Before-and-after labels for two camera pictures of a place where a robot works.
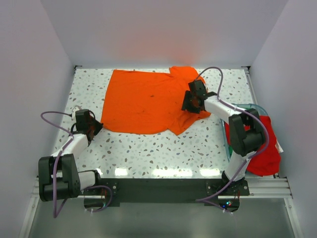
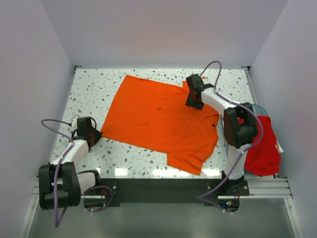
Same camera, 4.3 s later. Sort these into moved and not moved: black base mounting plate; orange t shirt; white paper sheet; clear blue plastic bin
Moved: orange t shirt
Not moved: white paper sheet; clear blue plastic bin; black base mounting plate
